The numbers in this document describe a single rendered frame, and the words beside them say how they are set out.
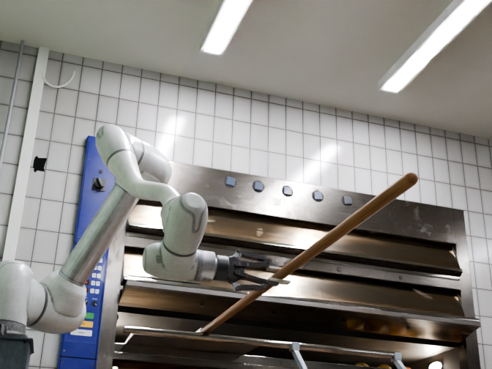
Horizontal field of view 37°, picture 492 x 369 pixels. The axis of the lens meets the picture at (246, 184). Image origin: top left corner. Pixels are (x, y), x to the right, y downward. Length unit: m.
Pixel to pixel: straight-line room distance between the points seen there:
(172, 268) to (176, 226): 0.15
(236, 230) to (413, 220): 1.02
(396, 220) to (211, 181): 1.04
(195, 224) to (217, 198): 1.64
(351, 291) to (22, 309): 1.80
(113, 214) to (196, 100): 1.39
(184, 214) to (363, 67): 2.03
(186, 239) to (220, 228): 1.57
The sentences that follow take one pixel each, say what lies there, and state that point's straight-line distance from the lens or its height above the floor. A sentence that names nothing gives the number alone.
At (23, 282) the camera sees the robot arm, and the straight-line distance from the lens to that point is 2.56.
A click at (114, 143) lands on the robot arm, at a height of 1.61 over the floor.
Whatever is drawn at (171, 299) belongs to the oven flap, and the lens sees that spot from 3.33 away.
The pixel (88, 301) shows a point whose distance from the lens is 3.30.
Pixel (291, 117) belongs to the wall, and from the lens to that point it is 3.99.
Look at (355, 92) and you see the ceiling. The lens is 4.01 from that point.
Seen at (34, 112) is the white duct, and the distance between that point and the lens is 3.63.
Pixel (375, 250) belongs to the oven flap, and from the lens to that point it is 3.87.
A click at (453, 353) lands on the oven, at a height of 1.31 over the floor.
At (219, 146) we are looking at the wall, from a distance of 3.75.
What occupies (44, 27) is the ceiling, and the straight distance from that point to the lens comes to 3.69.
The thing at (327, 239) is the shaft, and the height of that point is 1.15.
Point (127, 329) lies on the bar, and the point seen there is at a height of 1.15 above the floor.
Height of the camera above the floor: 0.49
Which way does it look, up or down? 25 degrees up
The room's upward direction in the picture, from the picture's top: 2 degrees clockwise
